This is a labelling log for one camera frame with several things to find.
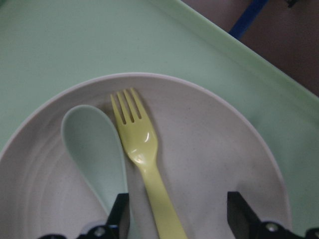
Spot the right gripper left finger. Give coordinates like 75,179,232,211
106,193,130,239

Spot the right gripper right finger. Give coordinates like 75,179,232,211
227,191,263,239

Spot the yellow plastic fork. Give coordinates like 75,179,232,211
110,88,187,239

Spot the beige round plate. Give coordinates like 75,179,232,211
0,73,292,239

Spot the light green plastic spoon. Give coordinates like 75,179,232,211
61,105,128,213

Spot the green plastic tray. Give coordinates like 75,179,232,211
0,0,319,233

